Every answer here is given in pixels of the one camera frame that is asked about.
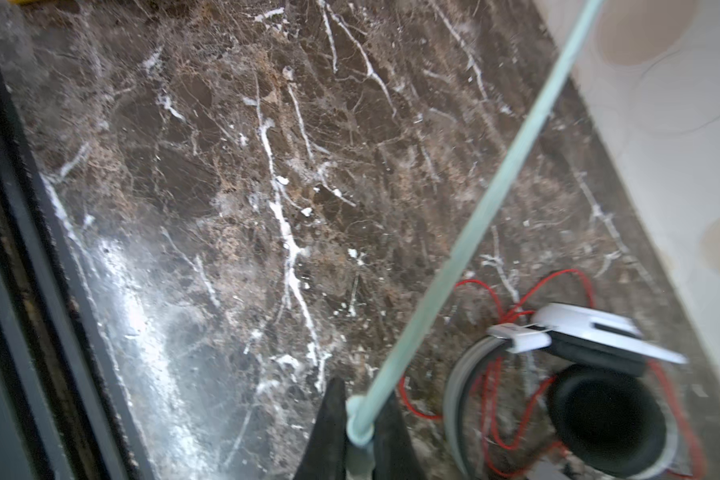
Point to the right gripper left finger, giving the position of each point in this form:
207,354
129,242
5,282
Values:
325,455

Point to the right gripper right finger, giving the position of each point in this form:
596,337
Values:
395,457

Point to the white black red headphones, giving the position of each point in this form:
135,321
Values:
598,405

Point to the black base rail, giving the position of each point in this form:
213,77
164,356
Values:
62,413

